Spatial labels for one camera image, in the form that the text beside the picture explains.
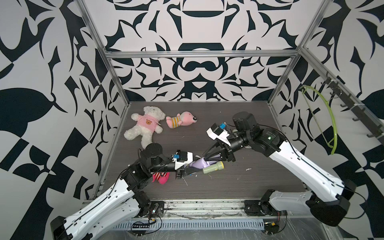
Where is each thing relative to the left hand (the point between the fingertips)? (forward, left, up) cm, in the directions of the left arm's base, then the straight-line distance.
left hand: (199, 159), depth 60 cm
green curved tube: (+6, -60, -1) cm, 60 cm away
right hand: (0, -2, +4) cm, 5 cm away
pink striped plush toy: (+39, +6, -22) cm, 45 cm away
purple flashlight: (-3, 0, +4) cm, 5 cm away
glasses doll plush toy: (+2, +19, -24) cm, 30 cm away
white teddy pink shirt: (+35, +29, -21) cm, 50 cm away
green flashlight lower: (+7, -12, -26) cm, 29 cm away
